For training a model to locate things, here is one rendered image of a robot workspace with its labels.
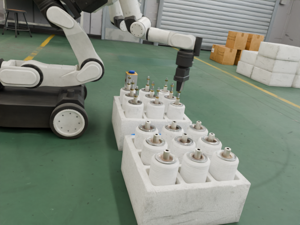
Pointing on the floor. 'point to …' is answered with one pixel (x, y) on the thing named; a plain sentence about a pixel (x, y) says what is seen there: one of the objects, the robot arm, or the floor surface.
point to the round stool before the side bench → (16, 22)
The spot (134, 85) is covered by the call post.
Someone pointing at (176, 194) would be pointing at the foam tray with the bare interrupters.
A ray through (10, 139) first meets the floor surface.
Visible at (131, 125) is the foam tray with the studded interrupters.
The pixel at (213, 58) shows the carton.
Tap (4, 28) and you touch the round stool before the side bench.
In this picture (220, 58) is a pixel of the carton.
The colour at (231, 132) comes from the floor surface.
